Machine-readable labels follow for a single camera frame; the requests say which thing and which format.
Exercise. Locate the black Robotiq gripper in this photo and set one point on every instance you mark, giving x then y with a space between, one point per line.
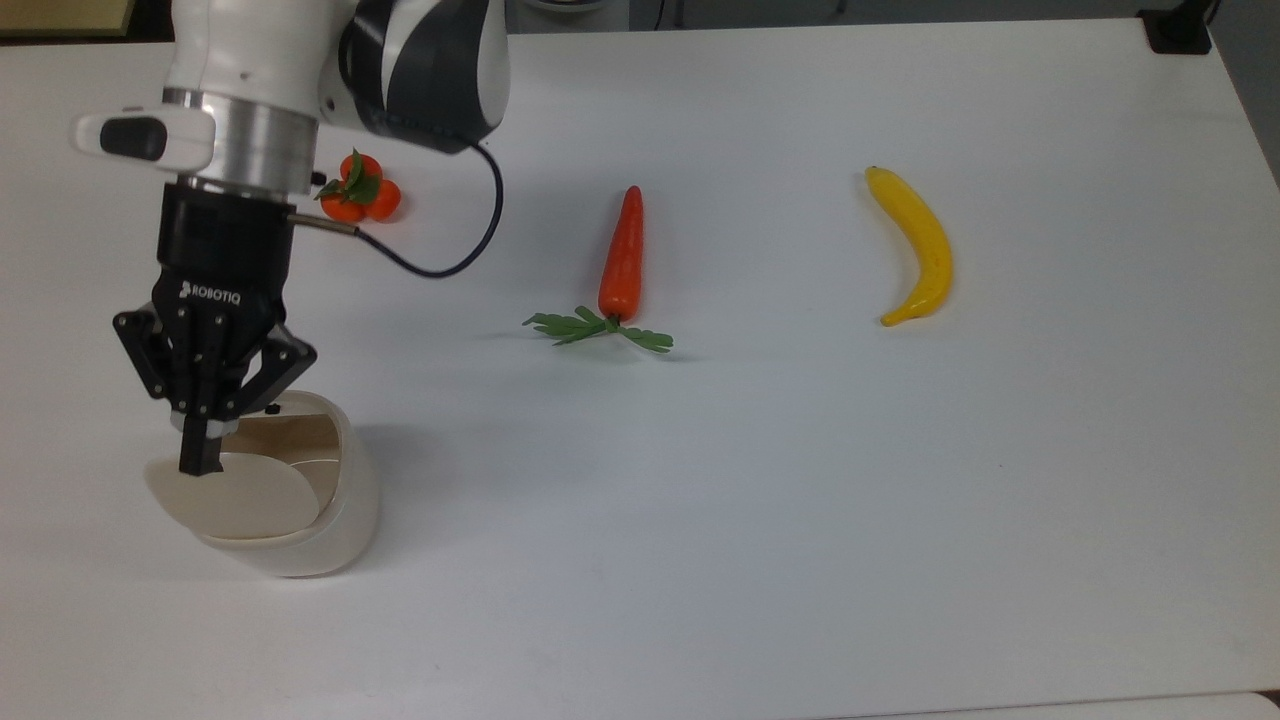
220 270

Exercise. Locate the cream garbage bin with lid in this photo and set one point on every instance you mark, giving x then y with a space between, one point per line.
340 520

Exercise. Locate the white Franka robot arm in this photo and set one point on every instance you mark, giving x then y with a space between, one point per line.
260 50

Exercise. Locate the small orange fruit cluster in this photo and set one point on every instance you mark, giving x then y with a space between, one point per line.
385 200

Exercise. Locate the brown wooden board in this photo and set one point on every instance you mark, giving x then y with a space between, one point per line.
60 15

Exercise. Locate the orange plastic carrot green leaves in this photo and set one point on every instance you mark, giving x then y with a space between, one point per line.
622 260

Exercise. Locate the yellow plastic banana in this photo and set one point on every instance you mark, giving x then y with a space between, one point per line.
930 250

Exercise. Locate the black stand base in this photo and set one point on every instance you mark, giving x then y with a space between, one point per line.
1178 30

